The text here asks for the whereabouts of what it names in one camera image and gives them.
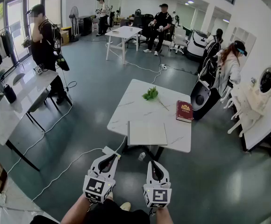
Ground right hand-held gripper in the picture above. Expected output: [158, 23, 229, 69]
[143, 160, 172, 209]

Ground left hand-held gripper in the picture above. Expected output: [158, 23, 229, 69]
[83, 153, 119, 204]

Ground grey notebook with white pages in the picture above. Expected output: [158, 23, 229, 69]
[127, 120, 168, 147]

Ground person's right forearm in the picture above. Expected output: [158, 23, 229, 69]
[155, 206, 174, 224]

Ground person's left forearm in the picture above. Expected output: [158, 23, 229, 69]
[60, 192, 92, 224]

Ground person's black shorts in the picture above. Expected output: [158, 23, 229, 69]
[30, 198, 150, 224]

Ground white marble table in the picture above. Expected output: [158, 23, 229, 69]
[107, 78, 193, 162]

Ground red hardcover book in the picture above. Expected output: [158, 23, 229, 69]
[176, 100, 194, 123]

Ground green leaf sprig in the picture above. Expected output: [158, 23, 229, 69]
[142, 86, 170, 112]

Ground white egg-shaped shell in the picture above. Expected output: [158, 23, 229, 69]
[190, 79, 221, 121]

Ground grey chair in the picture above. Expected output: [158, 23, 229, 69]
[28, 89, 51, 113]

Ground grey marble table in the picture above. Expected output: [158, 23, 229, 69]
[0, 69, 73, 172]

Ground black device with green light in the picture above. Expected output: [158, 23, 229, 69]
[56, 54, 70, 72]

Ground white platform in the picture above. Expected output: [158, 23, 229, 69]
[240, 115, 271, 153]

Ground white vanity table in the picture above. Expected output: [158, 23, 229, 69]
[220, 77, 271, 138]

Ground black cylinder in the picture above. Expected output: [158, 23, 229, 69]
[3, 84, 17, 104]

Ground cardboard box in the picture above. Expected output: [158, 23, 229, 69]
[59, 30, 70, 47]

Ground white table with slanted legs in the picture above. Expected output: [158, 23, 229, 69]
[104, 26, 143, 65]

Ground white rounded machine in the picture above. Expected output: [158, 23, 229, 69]
[184, 29, 209, 61]

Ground white office chair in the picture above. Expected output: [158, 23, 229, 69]
[169, 28, 189, 55]

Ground black cabinet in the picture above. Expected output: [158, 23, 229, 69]
[78, 15, 93, 37]

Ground oval mirror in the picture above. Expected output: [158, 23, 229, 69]
[258, 65, 271, 96]

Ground black office chair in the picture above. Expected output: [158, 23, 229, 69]
[139, 14, 155, 42]

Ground black standing fan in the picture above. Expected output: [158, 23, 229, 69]
[69, 6, 80, 43]

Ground white floor cable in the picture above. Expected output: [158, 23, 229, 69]
[6, 77, 74, 175]
[106, 42, 164, 84]
[31, 135, 128, 202]

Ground black looped cable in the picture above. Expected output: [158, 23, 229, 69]
[64, 80, 78, 90]

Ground black floor cable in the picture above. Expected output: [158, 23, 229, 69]
[165, 65, 200, 76]

